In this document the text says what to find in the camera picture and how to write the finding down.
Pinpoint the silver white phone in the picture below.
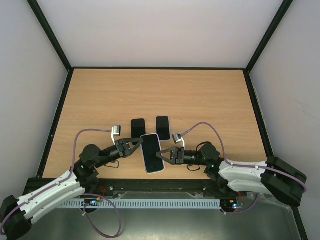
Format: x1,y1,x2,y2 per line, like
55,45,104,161
156,116,171,141

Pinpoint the light blue slotted cable duct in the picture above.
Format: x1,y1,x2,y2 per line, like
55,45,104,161
59,198,221,210

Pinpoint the black front mounting rail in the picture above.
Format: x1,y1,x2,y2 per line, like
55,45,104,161
23,177,292,201

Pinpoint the dark blue phone screen up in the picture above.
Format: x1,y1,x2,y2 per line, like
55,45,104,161
141,134,164,173

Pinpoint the lilac phone case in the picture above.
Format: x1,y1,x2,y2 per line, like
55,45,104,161
155,115,172,142

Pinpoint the black aluminium frame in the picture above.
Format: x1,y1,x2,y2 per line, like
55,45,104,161
5,0,309,240

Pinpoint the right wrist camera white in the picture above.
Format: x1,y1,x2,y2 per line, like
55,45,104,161
172,133,186,149

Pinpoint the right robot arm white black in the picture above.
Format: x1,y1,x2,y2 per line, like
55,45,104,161
156,141,307,207

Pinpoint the black phone case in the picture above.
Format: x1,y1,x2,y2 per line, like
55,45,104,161
130,118,147,139

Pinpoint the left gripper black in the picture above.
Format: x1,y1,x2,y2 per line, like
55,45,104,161
94,138,144,169

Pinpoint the clear phone case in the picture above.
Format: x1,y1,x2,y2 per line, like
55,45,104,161
139,133,166,174

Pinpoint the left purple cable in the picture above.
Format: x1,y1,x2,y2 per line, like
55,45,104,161
0,128,123,237

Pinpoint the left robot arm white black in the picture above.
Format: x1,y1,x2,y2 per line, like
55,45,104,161
0,138,143,240

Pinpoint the purple cable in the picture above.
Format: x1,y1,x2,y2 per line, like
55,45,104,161
181,121,309,216
0,128,123,237

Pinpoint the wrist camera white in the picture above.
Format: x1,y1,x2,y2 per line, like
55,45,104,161
111,125,121,145
172,133,186,149

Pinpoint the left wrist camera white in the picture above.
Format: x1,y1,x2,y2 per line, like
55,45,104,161
111,125,121,145

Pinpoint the blue phone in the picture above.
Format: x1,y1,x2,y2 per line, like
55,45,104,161
131,119,146,139

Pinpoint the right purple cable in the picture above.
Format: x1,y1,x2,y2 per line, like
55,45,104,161
181,121,309,216

